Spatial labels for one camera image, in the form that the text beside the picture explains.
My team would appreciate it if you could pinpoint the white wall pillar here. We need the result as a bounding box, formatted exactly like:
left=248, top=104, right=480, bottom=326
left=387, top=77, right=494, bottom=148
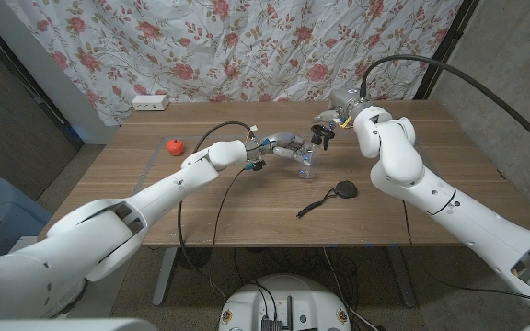
left=0, top=0, right=119, bottom=145

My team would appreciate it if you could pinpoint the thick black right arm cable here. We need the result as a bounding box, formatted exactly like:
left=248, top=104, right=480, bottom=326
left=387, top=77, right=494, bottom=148
left=359, top=54, right=530, bottom=163

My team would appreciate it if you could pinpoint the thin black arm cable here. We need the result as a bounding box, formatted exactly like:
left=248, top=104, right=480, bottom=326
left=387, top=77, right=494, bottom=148
left=209, top=165, right=250, bottom=295
left=401, top=200, right=530, bottom=312

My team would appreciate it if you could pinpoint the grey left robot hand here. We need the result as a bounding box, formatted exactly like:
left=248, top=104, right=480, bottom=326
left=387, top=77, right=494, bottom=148
left=246, top=131, right=315, bottom=167

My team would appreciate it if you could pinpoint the white floor cable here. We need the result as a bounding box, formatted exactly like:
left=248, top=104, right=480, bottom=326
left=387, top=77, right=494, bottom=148
left=322, top=247, right=380, bottom=331

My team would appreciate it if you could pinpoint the white robot chest shell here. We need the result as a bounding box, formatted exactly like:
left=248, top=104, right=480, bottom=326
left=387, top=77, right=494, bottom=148
left=0, top=317, right=159, bottom=331

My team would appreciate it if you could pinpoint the black trigger sprayer head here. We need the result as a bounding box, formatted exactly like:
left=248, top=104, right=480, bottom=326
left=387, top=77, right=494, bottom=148
left=310, top=123, right=336, bottom=151

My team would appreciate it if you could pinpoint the grey metal table leg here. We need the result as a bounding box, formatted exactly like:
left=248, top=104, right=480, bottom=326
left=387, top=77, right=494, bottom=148
left=386, top=245, right=418, bottom=308
left=152, top=247, right=179, bottom=308

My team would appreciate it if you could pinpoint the clear plastic spray bottle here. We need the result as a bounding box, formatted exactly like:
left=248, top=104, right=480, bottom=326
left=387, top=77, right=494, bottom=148
left=297, top=142, right=321, bottom=179

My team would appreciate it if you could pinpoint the small red tomato toy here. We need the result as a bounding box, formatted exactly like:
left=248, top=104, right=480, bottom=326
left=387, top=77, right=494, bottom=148
left=166, top=138, right=185, bottom=157

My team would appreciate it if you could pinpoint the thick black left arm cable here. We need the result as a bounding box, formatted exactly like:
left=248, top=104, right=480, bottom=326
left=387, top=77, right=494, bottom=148
left=176, top=120, right=255, bottom=300

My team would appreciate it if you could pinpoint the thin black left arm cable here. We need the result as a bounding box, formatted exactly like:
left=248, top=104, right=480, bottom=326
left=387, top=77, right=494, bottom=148
left=209, top=165, right=250, bottom=295

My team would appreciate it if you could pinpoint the black backdrop stand pole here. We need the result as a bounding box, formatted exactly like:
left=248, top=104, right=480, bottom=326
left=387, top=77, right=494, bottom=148
left=413, top=0, right=480, bottom=101

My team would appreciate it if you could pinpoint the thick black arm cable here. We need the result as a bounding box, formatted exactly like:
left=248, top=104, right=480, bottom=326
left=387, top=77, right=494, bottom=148
left=176, top=120, right=255, bottom=300
left=359, top=54, right=530, bottom=163

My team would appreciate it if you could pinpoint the floral print backdrop cloth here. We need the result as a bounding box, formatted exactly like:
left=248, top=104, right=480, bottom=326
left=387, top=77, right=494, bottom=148
left=5, top=0, right=464, bottom=126

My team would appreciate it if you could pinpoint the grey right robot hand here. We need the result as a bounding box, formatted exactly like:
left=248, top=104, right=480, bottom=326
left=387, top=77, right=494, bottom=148
left=313, top=88, right=370, bottom=131

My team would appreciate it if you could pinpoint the white power strip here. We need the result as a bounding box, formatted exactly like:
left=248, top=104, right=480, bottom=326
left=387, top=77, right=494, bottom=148
left=131, top=94, right=170, bottom=112

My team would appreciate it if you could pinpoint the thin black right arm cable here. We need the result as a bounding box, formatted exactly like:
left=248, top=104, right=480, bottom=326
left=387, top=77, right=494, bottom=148
left=401, top=200, right=530, bottom=312

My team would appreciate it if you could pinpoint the black round floor disc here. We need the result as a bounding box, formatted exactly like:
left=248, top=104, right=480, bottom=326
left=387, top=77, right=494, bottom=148
left=175, top=247, right=214, bottom=270

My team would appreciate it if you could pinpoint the black round lid with strap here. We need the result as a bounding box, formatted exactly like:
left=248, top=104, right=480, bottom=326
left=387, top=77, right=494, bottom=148
left=295, top=180, right=359, bottom=219

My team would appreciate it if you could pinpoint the white robot torso base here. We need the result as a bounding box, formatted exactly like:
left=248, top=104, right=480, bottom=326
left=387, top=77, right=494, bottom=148
left=217, top=274, right=352, bottom=331

